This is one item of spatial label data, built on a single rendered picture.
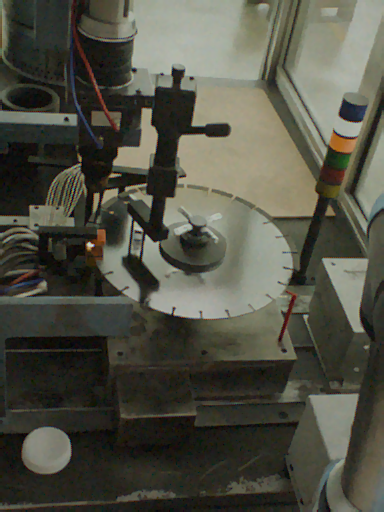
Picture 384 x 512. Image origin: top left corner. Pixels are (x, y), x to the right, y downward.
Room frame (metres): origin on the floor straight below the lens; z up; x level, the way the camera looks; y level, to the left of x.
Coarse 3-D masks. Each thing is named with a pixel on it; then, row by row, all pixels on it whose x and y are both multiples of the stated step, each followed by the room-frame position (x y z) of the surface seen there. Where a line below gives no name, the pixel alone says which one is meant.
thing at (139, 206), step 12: (132, 204) 0.93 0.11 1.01; (144, 204) 0.94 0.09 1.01; (156, 204) 0.88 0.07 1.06; (132, 216) 0.92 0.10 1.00; (144, 216) 0.91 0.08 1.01; (156, 216) 0.88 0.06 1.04; (132, 228) 0.92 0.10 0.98; (144, 228) 0.89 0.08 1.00; (156, 228) 0.88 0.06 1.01; (144, 240) 0.92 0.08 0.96; (156, 240) 0.87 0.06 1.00
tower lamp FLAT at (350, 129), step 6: (336, 120) 1.14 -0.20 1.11; (342, 120) 1.13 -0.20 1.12; (348, 120) 1.13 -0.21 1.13; (336, 126) 1.14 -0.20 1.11; (342, 126) 1.13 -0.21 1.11; (348, 126) 1.13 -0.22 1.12; (354, 126) 1.13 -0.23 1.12; (360, 126) 1.14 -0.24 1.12; (336, 132) 1.13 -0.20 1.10; (342, 132) 1.13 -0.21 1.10; (348, 132) 1.13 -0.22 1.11; (354, 132) 1.13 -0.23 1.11
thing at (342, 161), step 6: (330, 150) 1.14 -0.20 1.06; (330, 156) 1.13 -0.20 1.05; (336, 156) 1.13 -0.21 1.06; (342, 156) 1.13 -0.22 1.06; (348, 156) 1.13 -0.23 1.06; (330, 162) 1.13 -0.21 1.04; (336, 162) 1.13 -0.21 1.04; (342, 162) 1.13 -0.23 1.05; (348, 162) 1.14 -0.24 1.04; (336, 168) 1.13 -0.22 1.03; (342, 168) 1.13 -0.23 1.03
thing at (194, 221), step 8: (184, 216) 0.95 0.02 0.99; (192, 216) 0.95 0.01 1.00; (200, 216) 0.95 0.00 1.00; (216, 216) 0.96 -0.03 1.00; (192, 224) 0.93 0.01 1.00; (200, 224) 0.93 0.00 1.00; (176, 232) 0.90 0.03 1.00; (184, 232) 0.92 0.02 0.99; (192, 232) 0.93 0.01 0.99; (200, 232) 0.93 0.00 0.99; (208, 232) 0.92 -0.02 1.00; (216, 240) 0.90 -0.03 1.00
